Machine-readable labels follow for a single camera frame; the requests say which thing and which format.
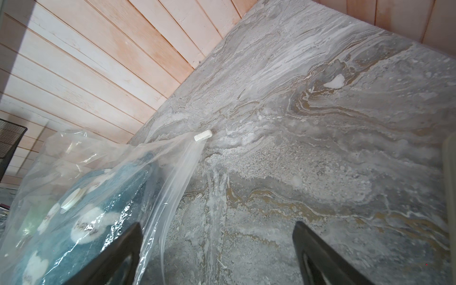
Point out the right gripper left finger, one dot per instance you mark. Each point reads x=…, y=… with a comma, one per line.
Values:
x=117, y=264

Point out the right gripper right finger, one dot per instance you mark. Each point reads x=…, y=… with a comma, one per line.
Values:
x=320, y=264

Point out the teal bear print blanket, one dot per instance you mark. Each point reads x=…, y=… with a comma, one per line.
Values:
x=95, y=211

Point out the clear plastic vacuum bag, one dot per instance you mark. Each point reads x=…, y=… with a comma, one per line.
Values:
x=67, y=156

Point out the white bag zipper slider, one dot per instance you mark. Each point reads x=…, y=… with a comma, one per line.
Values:
x=205, y=135

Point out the black mesh wall basket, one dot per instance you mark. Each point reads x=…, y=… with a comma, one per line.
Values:
x=11, y=135

